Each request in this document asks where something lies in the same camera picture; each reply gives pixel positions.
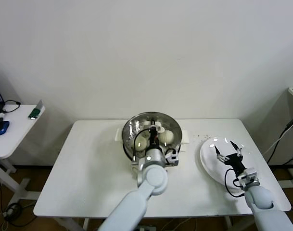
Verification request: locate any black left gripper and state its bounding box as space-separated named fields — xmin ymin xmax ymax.
xmin=148 ymin=121 xmax=162 ymax=149

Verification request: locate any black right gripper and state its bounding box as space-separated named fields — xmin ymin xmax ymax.
xmin=214 ymin=140 xmax=247 ymax=176

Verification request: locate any round glass pot lid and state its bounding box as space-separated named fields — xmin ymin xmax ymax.
xmin=122 ymin=111 xmax=183 ymax=159

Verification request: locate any white steamed baozi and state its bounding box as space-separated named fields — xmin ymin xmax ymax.
xmin=132 ymin=136 xmax=149 ymax=152
xmin=159 ymin=130 xmax=175 ymax=145

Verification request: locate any perforated steel steamer basket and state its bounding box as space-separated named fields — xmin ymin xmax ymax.
xmin=122 ymin=111 xmax=183 ymax=164

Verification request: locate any white oval plate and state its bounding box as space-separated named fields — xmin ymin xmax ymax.
xmin=199 ymin=137 xmax=260 ymax=190

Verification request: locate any white electric cooker base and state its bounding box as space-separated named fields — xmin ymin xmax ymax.
xmin=115 ymin=127 xmax=191 ymax=178

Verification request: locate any white table foot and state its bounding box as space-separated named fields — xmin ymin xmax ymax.
xmin=278 ymin=168 xmax=293 ymax=191

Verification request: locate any white side table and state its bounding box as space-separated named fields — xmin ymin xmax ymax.
xmin=0 ymin=103 xmax=46 ymax=200

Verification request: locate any blue computer mouse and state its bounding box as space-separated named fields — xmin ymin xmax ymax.
xmin=0 ymin=120 xmax=11 ymax=135

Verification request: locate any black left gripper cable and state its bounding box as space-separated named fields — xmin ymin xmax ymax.
xmin=132 ymin=128 xmax=152 ymax=167

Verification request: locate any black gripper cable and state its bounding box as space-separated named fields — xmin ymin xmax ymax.
xmin=224 ymin=167 xmax=246 ymax=198
xmin=132 ymin=128 xmax=152 ymax=167

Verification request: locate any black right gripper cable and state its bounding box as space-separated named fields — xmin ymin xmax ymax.
xmin=224 ymin=167 xmax=246 ymax=198

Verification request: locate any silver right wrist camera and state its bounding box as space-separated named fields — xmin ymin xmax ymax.
xmin=236 ymin=167 xmax=259 ymax=191

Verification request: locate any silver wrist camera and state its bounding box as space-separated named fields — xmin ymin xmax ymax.
xmin=165 ymin=149 xmax=180 ymax=167
xmin=236 ymin=167 xmax=259 ymax=191

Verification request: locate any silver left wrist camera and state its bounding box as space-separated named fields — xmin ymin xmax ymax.
xmin=165 ymin=149 xmax=180 ymax=167

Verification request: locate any black hanging cable with plug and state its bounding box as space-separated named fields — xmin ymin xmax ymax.
xmin=266 ymin=114 xmax=293 ymax=164

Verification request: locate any green handled scraper tool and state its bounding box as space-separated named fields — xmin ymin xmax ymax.
xmin=28 ymin=99 xmax=46 ymax=120

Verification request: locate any black looped desk cable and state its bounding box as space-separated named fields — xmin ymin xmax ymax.
xmin=3 ymin=100 xmax=22 ymax=114

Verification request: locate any black floor cable bundle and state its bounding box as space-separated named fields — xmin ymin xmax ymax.
xmin=3 ymin=203 xmax=23 ymax=227

